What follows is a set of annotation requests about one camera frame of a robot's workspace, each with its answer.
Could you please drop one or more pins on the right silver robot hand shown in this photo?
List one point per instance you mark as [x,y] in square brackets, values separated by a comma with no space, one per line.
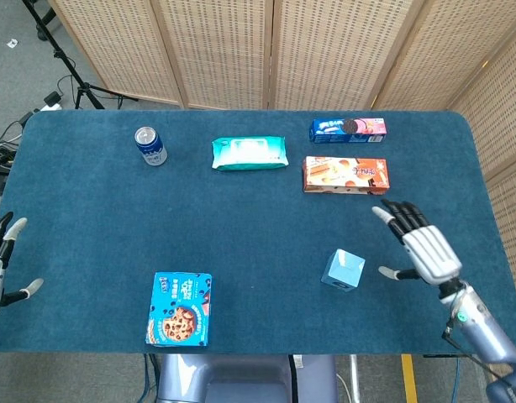
[432,252]

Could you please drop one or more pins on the blue grey robot torso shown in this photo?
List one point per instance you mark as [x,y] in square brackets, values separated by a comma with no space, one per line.
[241,378]

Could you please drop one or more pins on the black tripod stand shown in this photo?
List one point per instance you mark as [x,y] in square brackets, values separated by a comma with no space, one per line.
[71,71]

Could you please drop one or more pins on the orange biscuit box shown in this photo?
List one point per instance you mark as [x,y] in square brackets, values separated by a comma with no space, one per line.
[346,176]

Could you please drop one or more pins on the blue chocolate chip cookie box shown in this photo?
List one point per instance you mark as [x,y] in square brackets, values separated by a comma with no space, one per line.
[180,310]

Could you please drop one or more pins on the metal table leg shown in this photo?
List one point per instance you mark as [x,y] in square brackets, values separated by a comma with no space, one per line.
[355,378]

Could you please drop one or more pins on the blue white drink can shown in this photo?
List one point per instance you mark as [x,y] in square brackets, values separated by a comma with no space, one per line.
[151,147]

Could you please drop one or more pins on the white paper scrap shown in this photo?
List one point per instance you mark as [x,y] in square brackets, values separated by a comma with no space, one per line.
[13,42]

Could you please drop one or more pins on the blue sandwich cookie box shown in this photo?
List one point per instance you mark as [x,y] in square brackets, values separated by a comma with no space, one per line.
[348,131]

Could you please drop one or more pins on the teal table cloth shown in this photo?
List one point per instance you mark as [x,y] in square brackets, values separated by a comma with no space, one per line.
[249,235]

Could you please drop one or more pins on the small light blue box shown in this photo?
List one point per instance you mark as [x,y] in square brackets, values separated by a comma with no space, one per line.
[342,270]

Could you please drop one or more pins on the white power strip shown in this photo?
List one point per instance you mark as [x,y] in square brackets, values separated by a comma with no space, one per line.
[52,101]

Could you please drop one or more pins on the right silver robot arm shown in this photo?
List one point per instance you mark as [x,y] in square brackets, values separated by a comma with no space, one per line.
[485,331]

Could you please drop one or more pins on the green wet wipes pack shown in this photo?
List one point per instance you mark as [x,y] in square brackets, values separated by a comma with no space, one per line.
[249,153]

